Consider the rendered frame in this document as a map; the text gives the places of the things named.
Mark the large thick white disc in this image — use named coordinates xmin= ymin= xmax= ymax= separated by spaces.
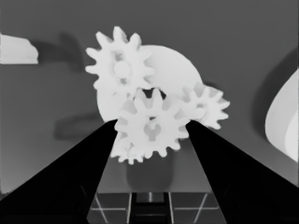
xmin=264 ymin=68 xmax=299 ymax=163

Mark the white toothed gear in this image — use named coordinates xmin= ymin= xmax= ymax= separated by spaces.
xmin=84 ymin=26 xmax=155 ymax=98
xmin=113 ymin=88 xmax=192 ymax=160
xmin=181 ymin=82 xmax=231 ymax=131
xmin=110 ymin=136 xmax=148 ymax=166

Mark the dark robot body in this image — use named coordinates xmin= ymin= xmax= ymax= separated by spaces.
xmin=129 ymin=191 xmax=171 ymax=224

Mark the white round carrier with pins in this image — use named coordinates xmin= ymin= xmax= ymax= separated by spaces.
xmin=95 ymin=45 xmax=205 ymax=124

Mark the small thin white T-shaped piece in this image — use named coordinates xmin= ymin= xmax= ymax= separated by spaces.
xmin=0 ymin=33 xmax=39 ymax=65

